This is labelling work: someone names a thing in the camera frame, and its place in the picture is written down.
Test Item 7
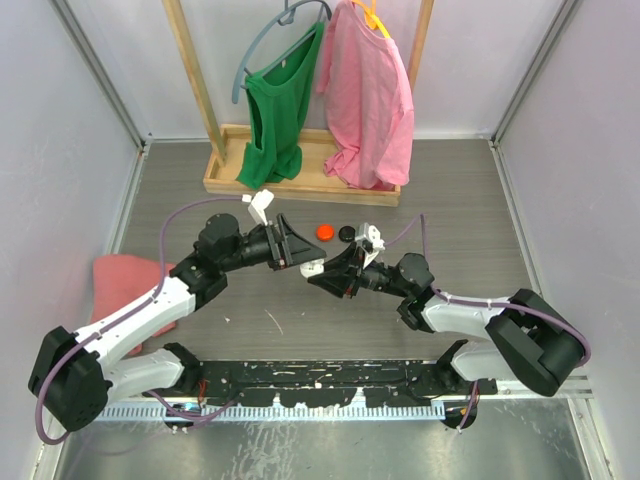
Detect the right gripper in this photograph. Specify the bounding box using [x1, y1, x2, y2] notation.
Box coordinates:
[308, 241, 411, 299]

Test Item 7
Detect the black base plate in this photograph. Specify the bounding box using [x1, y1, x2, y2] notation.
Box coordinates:
[163, 360, 473, 408]

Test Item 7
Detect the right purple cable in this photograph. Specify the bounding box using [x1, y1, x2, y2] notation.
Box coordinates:
[384, 213, 590, 431]

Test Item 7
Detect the wooden clothes rack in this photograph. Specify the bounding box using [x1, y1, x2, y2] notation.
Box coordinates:
[163, 1, 434, 207]

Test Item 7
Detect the white cable duct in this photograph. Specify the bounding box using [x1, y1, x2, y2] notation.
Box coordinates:
[97, 397, 446, 422]

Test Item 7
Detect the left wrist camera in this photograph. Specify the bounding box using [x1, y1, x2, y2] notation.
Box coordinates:
[241, 189, 275, 226]

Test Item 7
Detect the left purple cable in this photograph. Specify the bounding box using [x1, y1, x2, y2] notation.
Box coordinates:
[35, 195, 246, 445]

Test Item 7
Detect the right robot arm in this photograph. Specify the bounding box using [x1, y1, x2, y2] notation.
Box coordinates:
[301, 243, 590, 397]

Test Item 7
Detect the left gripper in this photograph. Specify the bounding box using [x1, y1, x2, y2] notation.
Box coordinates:
[220, 213, 325, 273]

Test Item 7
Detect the red folded cloth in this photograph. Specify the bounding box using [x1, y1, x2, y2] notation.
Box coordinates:
[88, 253, 179, 357]

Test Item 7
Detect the green t-shirt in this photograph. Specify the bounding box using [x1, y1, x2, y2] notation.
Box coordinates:
[237, 22, 325, 189]

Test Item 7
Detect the purple cable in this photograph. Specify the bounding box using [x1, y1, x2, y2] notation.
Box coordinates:
[384, 213, 590, 431]
[35, 195, 246, 445]

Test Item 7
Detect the yellow hanger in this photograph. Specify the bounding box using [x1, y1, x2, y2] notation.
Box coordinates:
[351, 0, 391, 39]

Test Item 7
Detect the pink t-shirt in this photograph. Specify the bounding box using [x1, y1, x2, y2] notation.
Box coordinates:
[317, 1, 414, 190]

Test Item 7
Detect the orange earbud case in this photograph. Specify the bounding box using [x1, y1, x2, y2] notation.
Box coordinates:
[315, 224, 335, 242]

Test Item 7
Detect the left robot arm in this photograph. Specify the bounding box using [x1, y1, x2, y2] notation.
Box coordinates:
[28, 214, 326, 435]

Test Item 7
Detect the grey-blue hanger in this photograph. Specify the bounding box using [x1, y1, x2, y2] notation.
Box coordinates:
[231, 0, 333, 105]

